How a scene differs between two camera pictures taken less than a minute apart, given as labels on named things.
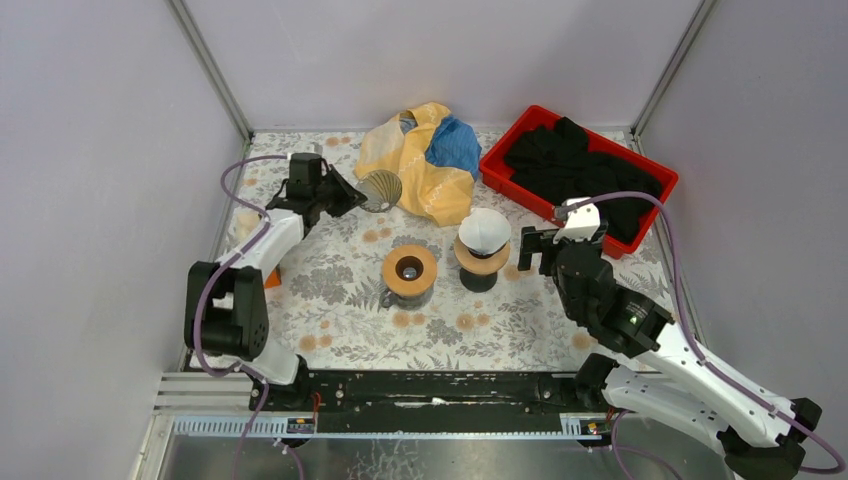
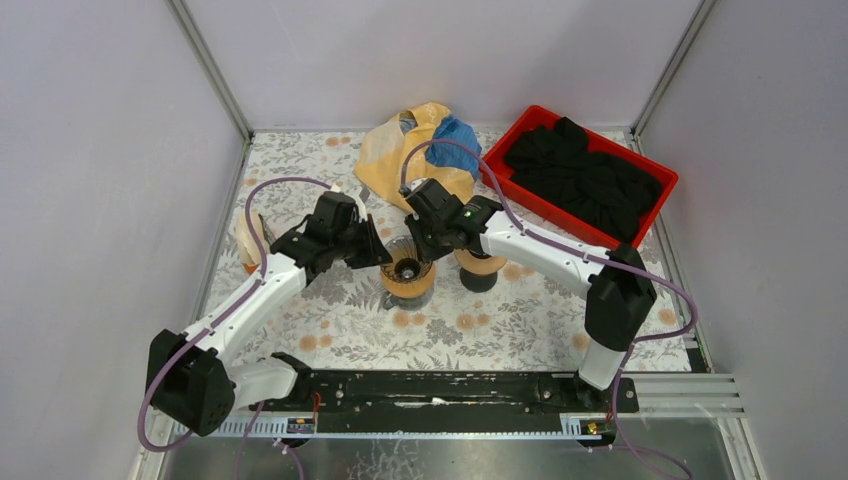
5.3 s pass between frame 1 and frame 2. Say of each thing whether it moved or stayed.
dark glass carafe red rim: stayed
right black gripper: moved
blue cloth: stayed
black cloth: stayed
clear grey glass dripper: moved
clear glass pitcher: stayed
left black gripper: moved
